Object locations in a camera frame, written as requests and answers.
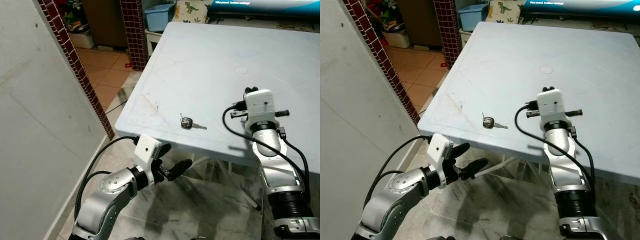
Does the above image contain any key with black fob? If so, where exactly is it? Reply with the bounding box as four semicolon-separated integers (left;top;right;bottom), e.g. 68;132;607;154
481;113;509;130
180;113;208;131

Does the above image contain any white plastic table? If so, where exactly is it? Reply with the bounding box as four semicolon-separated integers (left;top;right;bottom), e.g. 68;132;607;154
417;21;640;201
115;21;320;211

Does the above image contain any television screen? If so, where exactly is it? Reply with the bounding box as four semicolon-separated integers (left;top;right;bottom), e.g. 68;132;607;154
520;0;640;13
207;0;320;16

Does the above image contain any dinosaur print cloth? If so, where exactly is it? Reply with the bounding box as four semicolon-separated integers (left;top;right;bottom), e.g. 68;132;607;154
172;0;214;24
486;0;527;24

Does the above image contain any white plastic stool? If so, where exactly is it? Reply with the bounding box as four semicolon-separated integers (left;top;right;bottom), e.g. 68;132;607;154
459;28;473;51
145;28;163;57

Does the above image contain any blue plastic bin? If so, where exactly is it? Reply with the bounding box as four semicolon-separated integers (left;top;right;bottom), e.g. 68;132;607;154
144;2;176;32
457;2;490;32

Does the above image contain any red mosaic tile pillar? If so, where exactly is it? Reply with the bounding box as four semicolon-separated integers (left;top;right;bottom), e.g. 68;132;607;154
432;0;462;69
119;0;148;72

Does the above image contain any red mosaic tile trim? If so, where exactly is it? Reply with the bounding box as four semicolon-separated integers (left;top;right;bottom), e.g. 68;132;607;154
37;0;116;141
341;0;421;126

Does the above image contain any white plant pot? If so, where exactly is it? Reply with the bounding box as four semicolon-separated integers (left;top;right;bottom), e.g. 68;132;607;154
387;30;412;49
67;30;96;50

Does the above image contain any brown wooden cabinet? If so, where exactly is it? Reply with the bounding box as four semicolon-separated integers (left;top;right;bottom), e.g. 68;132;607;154
397;0;441;49
82;0;127;49

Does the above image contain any red flower plant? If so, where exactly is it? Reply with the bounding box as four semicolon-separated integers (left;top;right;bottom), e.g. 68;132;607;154
54;0;93;35
365;0;401;33

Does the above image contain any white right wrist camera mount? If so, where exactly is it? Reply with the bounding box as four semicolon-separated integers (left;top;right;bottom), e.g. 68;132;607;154
244;90;279;132
537;89;572;132

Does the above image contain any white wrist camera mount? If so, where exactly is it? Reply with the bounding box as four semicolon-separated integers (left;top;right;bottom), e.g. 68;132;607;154
537;89;572;132
428;133;455;173
244;90;279;132
132;134;163;173

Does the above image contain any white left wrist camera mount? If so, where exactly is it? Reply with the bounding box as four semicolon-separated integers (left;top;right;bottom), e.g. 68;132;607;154
132;134;163;173
428;133;455;173

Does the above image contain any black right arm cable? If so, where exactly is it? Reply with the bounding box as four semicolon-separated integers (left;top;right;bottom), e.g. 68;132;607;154
514;104;597;201
222;105;310;201

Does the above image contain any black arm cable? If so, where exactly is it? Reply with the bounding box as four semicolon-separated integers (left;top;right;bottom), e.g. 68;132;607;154
222;105;310;201
514;104;597;201
363;135;432;221
74;135;140;223

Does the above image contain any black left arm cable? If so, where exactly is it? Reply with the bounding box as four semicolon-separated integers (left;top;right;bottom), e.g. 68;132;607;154
74;135;140;223
363;135;432;221

